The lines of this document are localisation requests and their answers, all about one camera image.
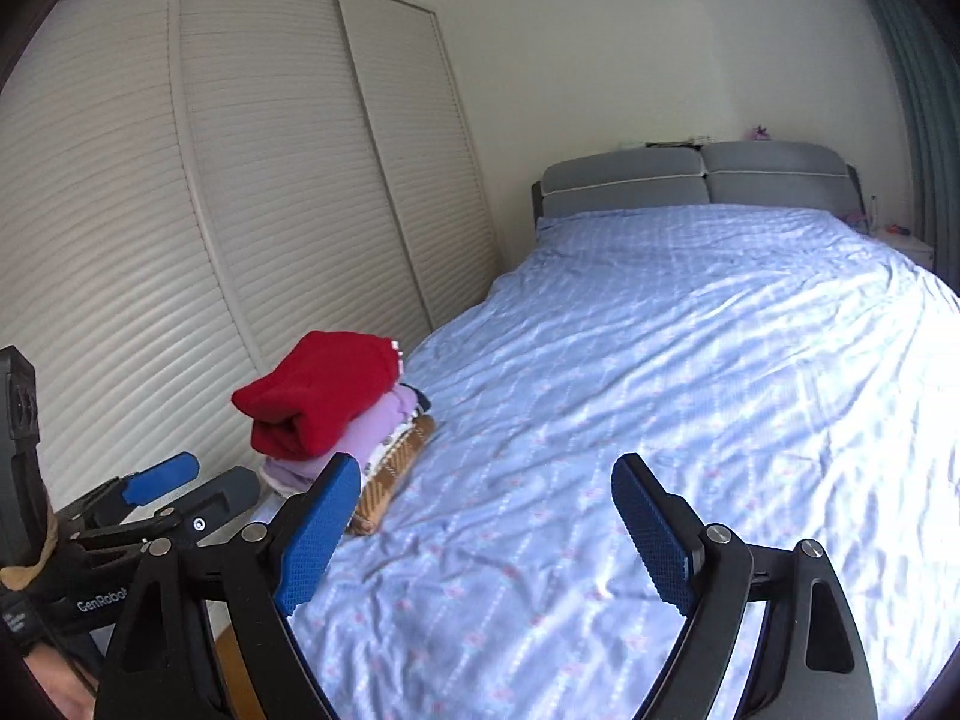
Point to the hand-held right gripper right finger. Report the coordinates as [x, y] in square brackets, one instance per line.
[652, 532]

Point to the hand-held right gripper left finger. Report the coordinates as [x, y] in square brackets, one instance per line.
[319, 532]

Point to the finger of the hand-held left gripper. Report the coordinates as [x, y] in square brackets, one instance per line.
[161, 478]
[225, 499]

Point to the red cartoon print sweater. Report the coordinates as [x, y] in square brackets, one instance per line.
[322, 390]

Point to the person's left forearm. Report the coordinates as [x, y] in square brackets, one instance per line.
[60, 686]

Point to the folded brown checked garment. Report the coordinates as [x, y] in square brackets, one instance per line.
[394, 472]

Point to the folded white printed garment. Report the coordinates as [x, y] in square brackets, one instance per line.
[397, 442]

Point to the folded purple garment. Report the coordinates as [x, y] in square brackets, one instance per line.
[375, 420]

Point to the folded dark navy garment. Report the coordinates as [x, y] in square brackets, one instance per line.
[420, 399]

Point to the blue floral bed sheet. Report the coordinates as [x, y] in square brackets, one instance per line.
[637, 360]

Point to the cream louvred wardrobe door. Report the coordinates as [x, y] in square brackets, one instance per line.
[427, 165]
[300, 180]
[97, 240]

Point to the grey padded bed headboard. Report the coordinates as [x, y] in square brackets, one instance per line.
[697, 176]

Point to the white nightstand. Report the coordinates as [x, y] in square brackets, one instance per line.
[911, 247]

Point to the dark books on headboard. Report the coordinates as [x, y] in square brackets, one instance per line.
[675, 142]

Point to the small purple toy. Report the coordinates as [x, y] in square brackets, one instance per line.
[761, 133]

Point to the grey green curtain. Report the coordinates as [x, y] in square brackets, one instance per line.
[926, 112]

